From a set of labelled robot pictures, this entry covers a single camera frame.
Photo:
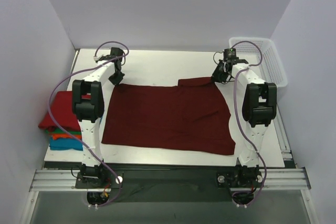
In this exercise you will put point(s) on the folded orange t shirt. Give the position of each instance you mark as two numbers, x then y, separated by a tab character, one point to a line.
56	136

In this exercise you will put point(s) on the aluminium rail frame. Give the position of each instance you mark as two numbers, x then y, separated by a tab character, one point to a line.
285	197

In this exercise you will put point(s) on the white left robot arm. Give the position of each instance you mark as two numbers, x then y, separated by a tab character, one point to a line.
88	107

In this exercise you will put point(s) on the white plastic basket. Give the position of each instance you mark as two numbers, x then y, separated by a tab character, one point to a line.
261	50

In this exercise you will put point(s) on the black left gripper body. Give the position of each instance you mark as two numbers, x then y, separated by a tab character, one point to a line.
116	77

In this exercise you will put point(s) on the folded green t shirt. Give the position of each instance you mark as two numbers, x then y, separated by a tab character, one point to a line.
56	130

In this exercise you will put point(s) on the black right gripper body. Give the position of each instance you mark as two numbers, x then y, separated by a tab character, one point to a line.
219	74

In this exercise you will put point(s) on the folded blue t shirt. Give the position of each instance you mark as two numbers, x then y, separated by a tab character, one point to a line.
63	144

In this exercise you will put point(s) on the dark red t shirt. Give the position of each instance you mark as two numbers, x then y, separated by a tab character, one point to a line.
191	116

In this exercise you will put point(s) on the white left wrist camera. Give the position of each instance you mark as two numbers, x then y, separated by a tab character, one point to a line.
98	58

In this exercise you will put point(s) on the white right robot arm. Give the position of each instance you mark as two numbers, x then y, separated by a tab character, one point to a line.
255	102

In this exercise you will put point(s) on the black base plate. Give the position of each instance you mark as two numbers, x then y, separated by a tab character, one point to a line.
170	184

